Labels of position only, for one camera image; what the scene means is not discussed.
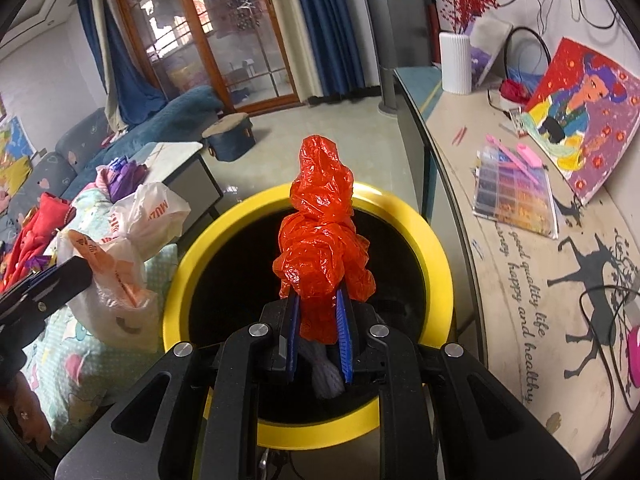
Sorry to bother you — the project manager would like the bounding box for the white canvas board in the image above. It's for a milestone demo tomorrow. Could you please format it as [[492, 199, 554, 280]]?
[[467, 16, 514, 87]]

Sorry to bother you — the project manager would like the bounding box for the grey patterned sofa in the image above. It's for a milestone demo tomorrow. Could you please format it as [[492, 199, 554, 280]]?
[[0, 107, 128, 261]]

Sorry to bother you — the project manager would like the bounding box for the white ribbed vase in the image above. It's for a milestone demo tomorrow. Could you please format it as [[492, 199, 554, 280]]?
[[438, 31, 473, 95]]

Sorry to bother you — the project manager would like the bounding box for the orange plastic bag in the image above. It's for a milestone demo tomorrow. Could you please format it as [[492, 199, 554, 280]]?
[[272, 135, 377, 346]]

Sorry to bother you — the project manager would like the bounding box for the printed table mat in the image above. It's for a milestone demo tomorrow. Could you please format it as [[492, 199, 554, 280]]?
[[425, 77, 640, 472]]

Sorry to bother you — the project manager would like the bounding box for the black cable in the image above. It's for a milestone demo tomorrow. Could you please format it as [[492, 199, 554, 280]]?
[[579, 285, 640, 457]]

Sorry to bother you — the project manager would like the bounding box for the red cloth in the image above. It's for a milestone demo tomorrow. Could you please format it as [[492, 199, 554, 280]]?
[[0, 192, 77, 292]]

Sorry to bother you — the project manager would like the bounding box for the pink round object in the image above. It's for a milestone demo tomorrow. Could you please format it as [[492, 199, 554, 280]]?
[[626, 326, 640, 387]]

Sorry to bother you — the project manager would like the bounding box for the red mesh bundle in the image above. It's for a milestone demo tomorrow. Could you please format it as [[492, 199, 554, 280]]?
[[499, 78, 532, 107]]

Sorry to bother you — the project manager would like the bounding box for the white bag with orange print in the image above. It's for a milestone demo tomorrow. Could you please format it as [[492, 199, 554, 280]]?
[[106, 182, 192, 261]]

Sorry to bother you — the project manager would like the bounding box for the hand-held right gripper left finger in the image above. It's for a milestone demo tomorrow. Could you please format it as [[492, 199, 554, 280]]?
[[55, 294, 302, 480]]

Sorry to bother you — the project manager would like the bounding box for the colourful bead painting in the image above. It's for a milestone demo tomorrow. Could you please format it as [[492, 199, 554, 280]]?
[[519, 36, 640, 207]]

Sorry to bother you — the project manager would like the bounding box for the pink bead tool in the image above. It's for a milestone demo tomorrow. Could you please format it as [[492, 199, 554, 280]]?
[[486, 134, 545, 187]]

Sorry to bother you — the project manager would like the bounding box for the blue plush throw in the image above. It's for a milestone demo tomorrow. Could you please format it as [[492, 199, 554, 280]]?
[[117, 85, 224, 161]]

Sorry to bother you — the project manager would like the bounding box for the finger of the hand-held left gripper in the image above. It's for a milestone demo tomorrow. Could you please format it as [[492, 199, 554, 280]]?
[[0, 301, 49, 350], [0, 256, 94, 307]]

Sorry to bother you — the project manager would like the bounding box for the grey standing air conditioner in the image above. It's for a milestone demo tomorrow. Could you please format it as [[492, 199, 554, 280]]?
[[359, 0, 437, 117]]

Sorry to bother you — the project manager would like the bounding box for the black hoop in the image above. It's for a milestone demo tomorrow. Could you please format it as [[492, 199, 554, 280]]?
[[501, 26, 554, 84]]

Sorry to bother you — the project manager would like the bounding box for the yellow trash bin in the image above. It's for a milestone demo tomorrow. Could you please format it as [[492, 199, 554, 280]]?
[[162, 183, 453, 448]]

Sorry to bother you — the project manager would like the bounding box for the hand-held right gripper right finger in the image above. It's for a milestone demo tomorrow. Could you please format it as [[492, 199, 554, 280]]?
[[335, 290, 581, 480]]

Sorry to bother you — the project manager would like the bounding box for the colourful map poster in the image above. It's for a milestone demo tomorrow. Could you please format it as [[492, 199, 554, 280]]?
[[0, 114, 37, 202]]

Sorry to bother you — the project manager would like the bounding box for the purple cloth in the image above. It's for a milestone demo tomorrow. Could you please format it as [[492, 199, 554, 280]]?
[[97, 157, 149, 202]]

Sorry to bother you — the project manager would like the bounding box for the cartoon printed blanket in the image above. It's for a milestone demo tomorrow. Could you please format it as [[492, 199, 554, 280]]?
[[10, 185, 182, 447]]

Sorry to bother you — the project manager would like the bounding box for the white foam fruit net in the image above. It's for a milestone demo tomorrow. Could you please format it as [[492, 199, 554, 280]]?
[[300, 344, 347, 401]]

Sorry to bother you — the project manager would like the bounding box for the round blue stool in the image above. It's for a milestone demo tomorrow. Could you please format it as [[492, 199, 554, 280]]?
[[201, 114, 257, 163]]

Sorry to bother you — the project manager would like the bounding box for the white top coffee table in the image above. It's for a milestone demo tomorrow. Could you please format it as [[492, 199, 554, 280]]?
[[134, 141, 225, 222]]

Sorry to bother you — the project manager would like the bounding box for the blue curtain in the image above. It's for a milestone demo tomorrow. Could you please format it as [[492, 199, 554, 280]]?
[[75, 0, 168, 132], [286, 0, 367, 102]]

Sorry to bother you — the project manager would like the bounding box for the wooden sliding glass door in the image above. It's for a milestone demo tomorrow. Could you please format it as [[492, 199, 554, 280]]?
[[111, 0, 302, 117]]

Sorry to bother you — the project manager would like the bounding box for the clear bead organizer box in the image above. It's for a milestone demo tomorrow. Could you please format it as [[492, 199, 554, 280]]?
[[472, 142, 559, 240]]

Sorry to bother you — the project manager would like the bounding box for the person's left forearm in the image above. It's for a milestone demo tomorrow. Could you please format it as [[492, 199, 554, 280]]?
[[0, 375, 54, 453]]

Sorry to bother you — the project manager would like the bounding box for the white bag with orange handles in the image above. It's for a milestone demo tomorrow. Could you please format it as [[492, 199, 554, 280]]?
[[50, 230, 167, 354]]

